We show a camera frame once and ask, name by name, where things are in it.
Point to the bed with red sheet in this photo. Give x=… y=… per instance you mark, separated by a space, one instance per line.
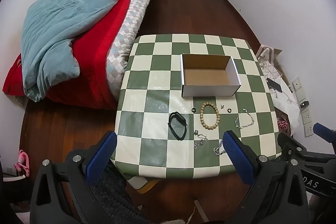
x=99 y=56

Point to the red patterned packet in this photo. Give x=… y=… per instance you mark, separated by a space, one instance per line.
x=283 y=124

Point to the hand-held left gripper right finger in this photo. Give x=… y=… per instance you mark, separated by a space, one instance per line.
x=238 y=159

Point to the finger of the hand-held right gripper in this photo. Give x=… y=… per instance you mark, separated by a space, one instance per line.
x=291 y=144
x=325 y=130

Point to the cardboard box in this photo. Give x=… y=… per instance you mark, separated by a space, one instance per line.
x=207 y=78

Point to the black smartphone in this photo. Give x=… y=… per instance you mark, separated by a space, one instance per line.
x=274 y=85

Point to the black plug charger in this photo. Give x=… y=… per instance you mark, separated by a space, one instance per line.
x=304 y=104

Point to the grey diamond pattern mattress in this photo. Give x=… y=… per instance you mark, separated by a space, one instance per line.
x=131 y=24

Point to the silver drop earring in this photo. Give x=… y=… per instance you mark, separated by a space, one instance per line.
x=200 y=135
x=197 y=144

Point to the pink plastic hanger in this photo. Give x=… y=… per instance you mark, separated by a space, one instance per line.
x=22 y=163

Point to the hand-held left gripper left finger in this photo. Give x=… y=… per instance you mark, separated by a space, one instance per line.
x=101 y=159

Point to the white patterned tote bag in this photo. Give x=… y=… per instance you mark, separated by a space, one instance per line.
x=267 y=61

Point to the white wall socket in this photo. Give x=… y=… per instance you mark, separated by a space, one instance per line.
x=308 y=130
x=299 y=87
x=307 y=116

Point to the light blue duvet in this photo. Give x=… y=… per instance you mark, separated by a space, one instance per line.
x=63 y=29

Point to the green white checkered tablecloth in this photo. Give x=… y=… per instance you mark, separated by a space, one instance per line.
x=157 y=82

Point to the black fitness band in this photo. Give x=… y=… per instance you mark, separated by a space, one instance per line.
x=179 y=117

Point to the white plastic bag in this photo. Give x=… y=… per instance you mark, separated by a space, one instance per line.
x=286 y=111

